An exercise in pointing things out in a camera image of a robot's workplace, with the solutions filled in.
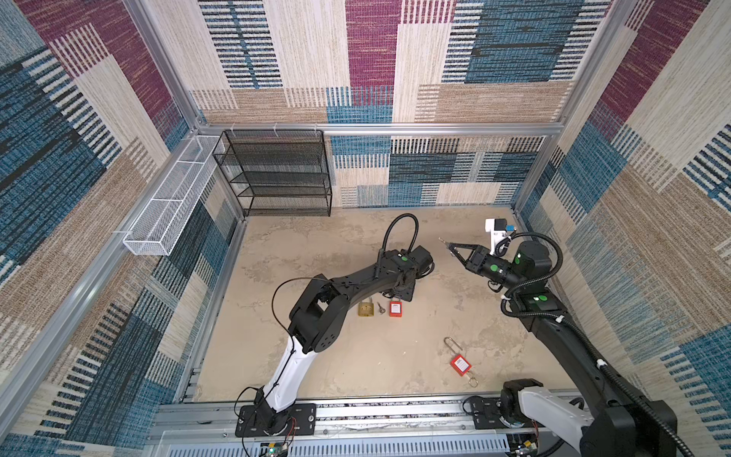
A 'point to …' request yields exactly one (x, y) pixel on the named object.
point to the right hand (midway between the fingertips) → (449, 250)
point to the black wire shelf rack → (277, 172)
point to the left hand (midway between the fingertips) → (399, 287)
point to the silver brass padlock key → (381, 309)
